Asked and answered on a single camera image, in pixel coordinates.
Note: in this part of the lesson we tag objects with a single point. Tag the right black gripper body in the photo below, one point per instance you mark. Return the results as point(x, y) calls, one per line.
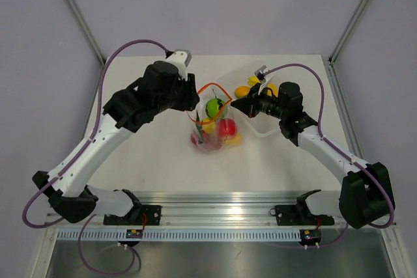
point(268, 105)

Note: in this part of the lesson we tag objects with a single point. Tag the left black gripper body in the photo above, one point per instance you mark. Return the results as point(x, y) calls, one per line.
point(174, 99)

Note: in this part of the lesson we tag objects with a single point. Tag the green apple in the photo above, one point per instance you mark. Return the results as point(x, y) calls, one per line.
point(215, 106)

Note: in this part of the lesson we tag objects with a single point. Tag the red apple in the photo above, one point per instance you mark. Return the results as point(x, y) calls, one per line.
point(227, 128)

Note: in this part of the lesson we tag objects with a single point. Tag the red pomegranate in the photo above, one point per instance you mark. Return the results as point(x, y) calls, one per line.
point(195, 138)

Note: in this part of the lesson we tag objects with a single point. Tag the clear orange-zip bag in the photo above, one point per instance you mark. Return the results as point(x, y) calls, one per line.
point(207, 92)

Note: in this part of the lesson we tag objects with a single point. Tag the yellow bell pepper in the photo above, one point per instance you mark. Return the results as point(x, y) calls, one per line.
point(233, 140)

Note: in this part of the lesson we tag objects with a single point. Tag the green spring onion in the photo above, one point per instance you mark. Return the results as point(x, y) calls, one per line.
point(202, 135)

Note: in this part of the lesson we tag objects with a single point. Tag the yellow lemon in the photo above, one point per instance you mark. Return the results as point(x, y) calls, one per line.
point(209, 126)

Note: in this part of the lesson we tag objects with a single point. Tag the purple grape bunch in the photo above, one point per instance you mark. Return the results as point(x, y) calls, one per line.
point(212, 144)

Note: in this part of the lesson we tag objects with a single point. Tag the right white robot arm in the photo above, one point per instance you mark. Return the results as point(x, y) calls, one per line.
point(365, 194)

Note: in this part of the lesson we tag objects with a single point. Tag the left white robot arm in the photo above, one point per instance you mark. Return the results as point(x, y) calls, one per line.
point(69, 179)

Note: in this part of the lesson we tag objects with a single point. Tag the green orange mango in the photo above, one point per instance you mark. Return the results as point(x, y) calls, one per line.
point(241, 91)

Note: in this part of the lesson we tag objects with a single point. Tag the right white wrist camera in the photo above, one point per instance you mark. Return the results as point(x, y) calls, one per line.
point(262, 75)

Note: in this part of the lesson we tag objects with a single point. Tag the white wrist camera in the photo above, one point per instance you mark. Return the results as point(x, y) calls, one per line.
point(181, 59)
point(262, 75)

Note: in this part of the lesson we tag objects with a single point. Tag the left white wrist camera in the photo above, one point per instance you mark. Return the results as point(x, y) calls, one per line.
point(181, 59)

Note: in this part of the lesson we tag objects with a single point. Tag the left aluminium frame post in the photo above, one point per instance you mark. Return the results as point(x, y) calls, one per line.
point(83, 26)

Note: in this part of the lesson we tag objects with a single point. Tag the aluminium frame post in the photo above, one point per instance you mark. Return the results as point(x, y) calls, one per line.
point(349, 29)
point(83, 26)

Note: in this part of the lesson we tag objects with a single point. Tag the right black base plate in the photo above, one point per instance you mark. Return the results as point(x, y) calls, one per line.
point(290, 215)

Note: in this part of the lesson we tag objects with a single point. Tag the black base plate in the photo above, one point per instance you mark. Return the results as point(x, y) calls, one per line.
point(290, 215)
point(145, 215)

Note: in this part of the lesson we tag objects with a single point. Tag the aluminium mounting rail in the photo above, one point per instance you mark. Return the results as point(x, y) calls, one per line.
point(223, 209)

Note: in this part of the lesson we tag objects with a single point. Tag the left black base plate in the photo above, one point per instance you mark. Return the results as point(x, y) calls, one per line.
point(145, 215)

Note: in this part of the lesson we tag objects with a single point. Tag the right aluminium frame post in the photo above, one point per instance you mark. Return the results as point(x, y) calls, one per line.
point(349, 29)

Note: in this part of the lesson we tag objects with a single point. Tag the white slotted cable duct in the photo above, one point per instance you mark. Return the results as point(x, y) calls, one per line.
point(181, 235)

